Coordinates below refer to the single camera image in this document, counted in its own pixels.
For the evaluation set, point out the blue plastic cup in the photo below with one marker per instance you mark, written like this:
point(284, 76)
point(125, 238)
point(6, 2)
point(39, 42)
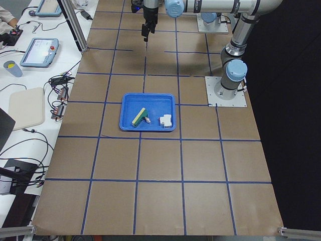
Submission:
point(13, 68)

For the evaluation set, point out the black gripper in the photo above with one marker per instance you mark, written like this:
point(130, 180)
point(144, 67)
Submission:
point(150, 15)

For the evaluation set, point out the black laptop corner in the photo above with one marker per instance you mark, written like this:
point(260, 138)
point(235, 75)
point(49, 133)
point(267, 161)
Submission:
point(7, 124)

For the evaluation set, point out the black power adapter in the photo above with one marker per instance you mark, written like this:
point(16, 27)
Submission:
point(86, 15)

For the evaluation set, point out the white circuit breaker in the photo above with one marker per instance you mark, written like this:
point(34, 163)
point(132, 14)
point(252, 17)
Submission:
point(166, 121)

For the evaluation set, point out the grey usb hub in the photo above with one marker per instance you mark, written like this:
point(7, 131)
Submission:
point(63, 93)
point(57, 112)

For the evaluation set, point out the beige mouse pad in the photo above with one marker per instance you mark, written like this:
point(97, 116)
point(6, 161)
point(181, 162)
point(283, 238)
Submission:
point(27, 108)

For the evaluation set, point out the black curtain panel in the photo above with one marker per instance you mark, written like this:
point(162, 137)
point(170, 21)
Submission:
point(283, 57)

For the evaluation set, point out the blue teach pendant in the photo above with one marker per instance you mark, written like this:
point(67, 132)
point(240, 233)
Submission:
point(48, 8)
point(40, 52)

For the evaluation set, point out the green yellow terminal block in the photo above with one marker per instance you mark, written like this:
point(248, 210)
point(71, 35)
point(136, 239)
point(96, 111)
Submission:
point(139, 117)

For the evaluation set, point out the small white connector part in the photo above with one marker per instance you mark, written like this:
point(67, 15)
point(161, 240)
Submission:
point(147, 120)

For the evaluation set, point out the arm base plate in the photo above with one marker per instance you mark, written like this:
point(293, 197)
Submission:
point(218, 96)
point(212, 23)

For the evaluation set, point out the aluminium frame post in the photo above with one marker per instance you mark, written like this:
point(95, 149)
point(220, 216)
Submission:
point(73, 23)

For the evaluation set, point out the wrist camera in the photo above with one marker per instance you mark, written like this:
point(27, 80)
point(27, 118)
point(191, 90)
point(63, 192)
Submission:
point(136, 5)

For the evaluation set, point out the black camera stand base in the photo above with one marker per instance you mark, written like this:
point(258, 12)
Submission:
point(16, 176)

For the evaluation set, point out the blue plastic tray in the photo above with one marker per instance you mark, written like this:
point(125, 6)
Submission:
point(157, 104)

